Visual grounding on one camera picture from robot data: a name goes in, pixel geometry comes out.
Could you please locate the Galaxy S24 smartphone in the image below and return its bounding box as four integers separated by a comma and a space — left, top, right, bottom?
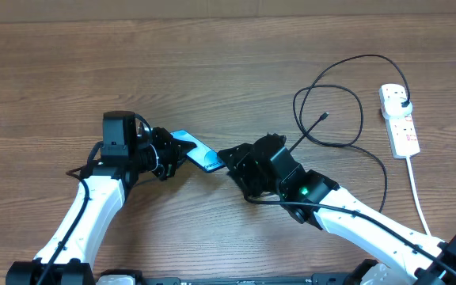
171, 130, 225, 173

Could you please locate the black USB charging cable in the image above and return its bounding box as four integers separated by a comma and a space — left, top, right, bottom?
287, 54, 412, 214

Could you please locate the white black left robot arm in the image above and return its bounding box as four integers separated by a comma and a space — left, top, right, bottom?
6, 111, 196, 285

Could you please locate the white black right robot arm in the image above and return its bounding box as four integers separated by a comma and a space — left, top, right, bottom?
218, 134, 456, 284

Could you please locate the white charger adapter plug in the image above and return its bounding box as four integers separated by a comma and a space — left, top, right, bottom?
381, 97, 413, 120

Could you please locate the white power strip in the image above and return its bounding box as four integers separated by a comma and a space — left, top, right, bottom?
378, 82, 421, 159

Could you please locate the brown cardboard backdrop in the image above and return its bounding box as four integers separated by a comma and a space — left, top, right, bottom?
0, 0, 456, 23

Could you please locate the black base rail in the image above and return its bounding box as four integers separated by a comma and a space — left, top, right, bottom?
96, 270, 363, 285

